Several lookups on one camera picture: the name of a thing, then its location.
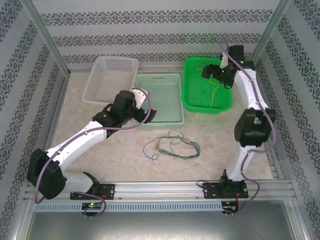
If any blue cable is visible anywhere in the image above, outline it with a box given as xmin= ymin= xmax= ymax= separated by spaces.
xmin=142 ymin=129 xmax=201 ymax=162

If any grey metal panel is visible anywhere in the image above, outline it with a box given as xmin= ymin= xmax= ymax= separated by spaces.
xmin=14 ymin=199 xmax=310 ymax=240

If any aluminium side rail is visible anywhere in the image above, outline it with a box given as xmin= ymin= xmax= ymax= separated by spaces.
xmin=254 ymin=67 xmax=285 ymax=181
xmin=42 ymin=73 xmax=71 ymax=153

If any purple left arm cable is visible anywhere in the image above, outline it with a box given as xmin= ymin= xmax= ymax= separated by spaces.
xmin=33 ymin=92 xmax=157 ymax=218

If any bright green plastic basket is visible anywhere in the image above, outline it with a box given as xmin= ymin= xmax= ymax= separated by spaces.
xmin=181 ymin=56 xmax=234 ymax=115

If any small circuit board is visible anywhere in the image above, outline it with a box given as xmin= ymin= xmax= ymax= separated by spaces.
xmin=81 ymin=202 xmax=104 ymax=211
xmin=223 ymin=201 xmax=240 ymax=213

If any grey slotted cable duct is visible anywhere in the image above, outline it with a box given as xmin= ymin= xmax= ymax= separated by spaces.
xmin=33 ymin=201 xmax=223 ymax=213

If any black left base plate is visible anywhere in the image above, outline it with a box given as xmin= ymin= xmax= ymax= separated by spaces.
xmin=69 ymin=183 xmax=116 ymax=201

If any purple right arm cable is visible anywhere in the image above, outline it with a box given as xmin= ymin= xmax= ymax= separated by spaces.
xmin=218 ymin=38 xmax=277 ymax=217

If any white perforated plastic basket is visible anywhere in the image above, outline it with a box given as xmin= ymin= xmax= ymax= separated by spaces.
xmin=82 ymin=56 xmax=140 ymax=105

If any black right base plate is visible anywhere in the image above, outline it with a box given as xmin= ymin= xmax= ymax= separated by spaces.
xmin=202 ymin=180 xmax=249 ymax=200

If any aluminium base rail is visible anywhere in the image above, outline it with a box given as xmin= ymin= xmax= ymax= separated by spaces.
xmin=23 ymin=180 xmax=294 ymax=201

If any aluminium frame post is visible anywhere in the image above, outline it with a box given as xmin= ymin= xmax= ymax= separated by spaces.
xmin=21 ymin=0 xmax=71 ymax=75
xmin=249 ymin=0 xmax=293 ymax=62

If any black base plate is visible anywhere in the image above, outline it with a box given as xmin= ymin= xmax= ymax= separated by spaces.
xmin=202 ymin=180 xmax=249 ymax=200
xmin=69 ymin=183 xmax=116 ymax=201

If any pale mint plastic basket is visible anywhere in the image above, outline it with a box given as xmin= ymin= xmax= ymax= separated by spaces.
xmin=131 ymin=73 xmax=185 ymax=131

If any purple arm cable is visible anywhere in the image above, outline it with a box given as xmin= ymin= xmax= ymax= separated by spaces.
xmin=218 ymin=38 xmax=277 ymax=217
xmin=33 ymin=92 xmax=157 ymax=218

